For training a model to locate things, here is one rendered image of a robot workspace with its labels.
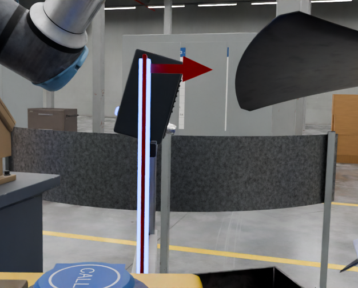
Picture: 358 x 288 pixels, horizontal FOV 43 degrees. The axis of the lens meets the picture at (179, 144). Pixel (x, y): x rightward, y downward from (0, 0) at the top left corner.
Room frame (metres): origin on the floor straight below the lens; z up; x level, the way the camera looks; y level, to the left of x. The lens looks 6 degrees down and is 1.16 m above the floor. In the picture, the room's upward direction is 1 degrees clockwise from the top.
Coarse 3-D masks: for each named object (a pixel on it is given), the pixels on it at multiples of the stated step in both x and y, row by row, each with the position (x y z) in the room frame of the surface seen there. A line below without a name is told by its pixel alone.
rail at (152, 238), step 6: (150, 234) 0.94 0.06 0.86; (156, 234) 0.94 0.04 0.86; (150, 240) 0.90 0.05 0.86; (156, 240) 0.90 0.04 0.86; (150, 246) 0.86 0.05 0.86; (156, 246) 0.87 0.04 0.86; (150, 252) 0.83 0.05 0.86; (156, 252) 0.84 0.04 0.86; (150, 258) 0.80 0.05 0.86; (156, 258) 0.86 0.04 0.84; (150, 264) 0.77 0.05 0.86; (156, 264) 0.86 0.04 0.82; (132, 270) 0.74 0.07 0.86; (150, 270) 0.74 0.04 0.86; (156, 270) 0.88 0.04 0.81
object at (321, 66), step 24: (288, 24) 0.35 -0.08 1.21; (312, 24) 0.34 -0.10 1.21; (336, 24) 0.34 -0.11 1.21; (264, 48) 0.40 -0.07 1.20; (288, 48) 0.39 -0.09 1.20; (312, 48) 0.39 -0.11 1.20; (336, 48) 0.38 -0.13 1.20; (240, 72) 0.45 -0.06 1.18; (264, 72) 0.45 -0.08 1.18; (288, 72) 0.45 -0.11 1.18; (312, 72) 0.45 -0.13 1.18; (336, 72) 0.45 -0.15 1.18; (240, 96) 0.51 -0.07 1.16; (264, 96) 0.52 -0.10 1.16; (288, 96) 0.52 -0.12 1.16
